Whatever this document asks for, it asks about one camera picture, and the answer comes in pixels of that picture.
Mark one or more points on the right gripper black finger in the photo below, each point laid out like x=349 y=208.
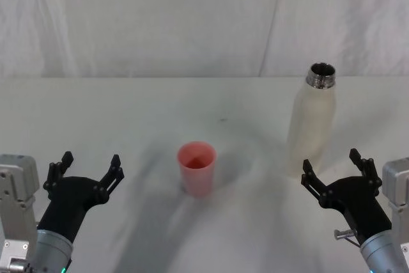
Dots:
x=365 y=167
x=314 y=183

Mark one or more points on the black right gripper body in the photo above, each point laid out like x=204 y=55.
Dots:
x=358 y=202

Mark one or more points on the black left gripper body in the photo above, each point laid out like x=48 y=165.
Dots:
x=68 y=202

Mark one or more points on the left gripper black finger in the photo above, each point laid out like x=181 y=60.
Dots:
x=57 y=170
x=110 y=177

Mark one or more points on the cream vacuum bottle steel neck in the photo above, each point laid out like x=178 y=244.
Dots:
x=311 y=126

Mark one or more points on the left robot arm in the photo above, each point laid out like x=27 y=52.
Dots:
x=51 y=249

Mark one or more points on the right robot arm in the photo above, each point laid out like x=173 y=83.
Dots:
x=381 y=250

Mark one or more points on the white table cloth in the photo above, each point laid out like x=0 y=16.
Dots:
x=249 y=228

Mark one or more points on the pink plastic cup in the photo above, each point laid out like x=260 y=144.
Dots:
x=198 y=180

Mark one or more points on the white curtain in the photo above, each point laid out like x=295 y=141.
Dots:
x=159 y=20

